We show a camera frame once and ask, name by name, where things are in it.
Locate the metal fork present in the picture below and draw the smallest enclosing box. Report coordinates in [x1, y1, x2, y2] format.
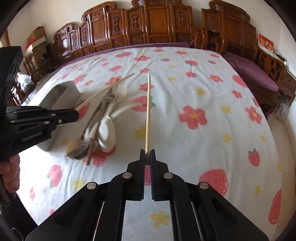
[65, 90, 115, 159]

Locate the dark brown wooden chopstick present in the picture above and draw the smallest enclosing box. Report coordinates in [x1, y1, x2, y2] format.
[86, 130, 98, 166]

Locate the white plastic spoon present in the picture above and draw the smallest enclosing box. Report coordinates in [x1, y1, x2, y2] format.
[98, 102, 140, 153]

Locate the person's left hand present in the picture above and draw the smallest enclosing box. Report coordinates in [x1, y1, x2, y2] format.
[0, 154, 20, 193]

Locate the metal rectangular tray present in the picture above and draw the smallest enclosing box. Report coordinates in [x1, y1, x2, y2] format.
[22, 80, 81, 151]

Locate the cardboard boxes stack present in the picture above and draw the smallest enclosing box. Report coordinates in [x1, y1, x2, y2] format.
[25, 26, 48, 72]

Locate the floral white tablecloth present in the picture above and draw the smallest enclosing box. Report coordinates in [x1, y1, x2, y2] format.
[18, 47, 281, 240]

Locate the carved wooden bench backrest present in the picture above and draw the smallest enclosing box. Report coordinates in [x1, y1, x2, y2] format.
[53, 1, 257, 63]

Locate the purple seat cushion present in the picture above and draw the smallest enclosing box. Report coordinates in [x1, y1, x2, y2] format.
[224, 52, 278, 92]

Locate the wooden armchair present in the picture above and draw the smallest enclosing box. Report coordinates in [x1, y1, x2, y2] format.
[189, 25, 228, 56]

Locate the red printed box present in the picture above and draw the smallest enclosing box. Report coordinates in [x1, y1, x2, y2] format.
[258, 33, 274, 53]

